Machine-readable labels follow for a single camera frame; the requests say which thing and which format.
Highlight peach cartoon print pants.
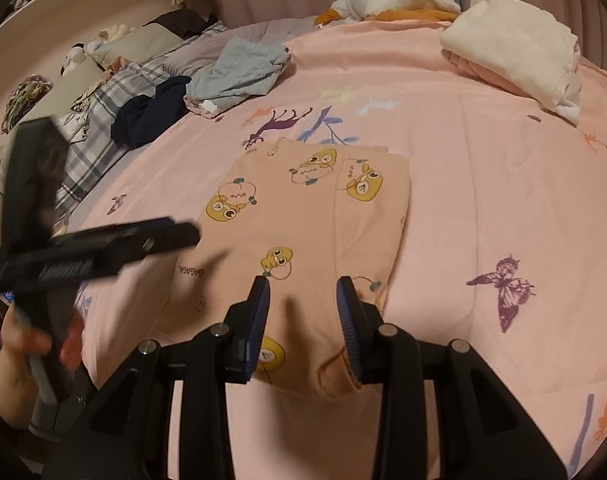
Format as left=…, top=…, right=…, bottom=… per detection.
left=156, top=140, right=410, bottom=398

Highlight person left hand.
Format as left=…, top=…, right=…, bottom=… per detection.
left=0, top=307, right=52, bottom=430

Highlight plaid grey white blanket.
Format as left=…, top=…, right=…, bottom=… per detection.
left=56, top=63, right=175, bottom=218

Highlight dark navy garment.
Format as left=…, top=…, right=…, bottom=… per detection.
left=110, top=76, right=190, bottom=150

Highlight pink printed bed sheet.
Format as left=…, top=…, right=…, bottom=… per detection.
left=81, top=22, right=607, bottom=479

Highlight small plush toy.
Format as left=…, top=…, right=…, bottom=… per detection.
left=60, top=44, right=87, bottom=76

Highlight beige pillow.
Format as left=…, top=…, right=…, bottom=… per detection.
left=90, top=23, right=183, bottom=68

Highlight grey blue folded garment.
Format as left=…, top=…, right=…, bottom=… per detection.
left=184, top=37, right=290, bottom=118

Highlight pink folded garment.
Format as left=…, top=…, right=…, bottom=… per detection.
left=442, top=50, right=529, bottom=98

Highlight white goose plush toy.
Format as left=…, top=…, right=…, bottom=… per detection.
left=314, top=0, right=461, bottom=26

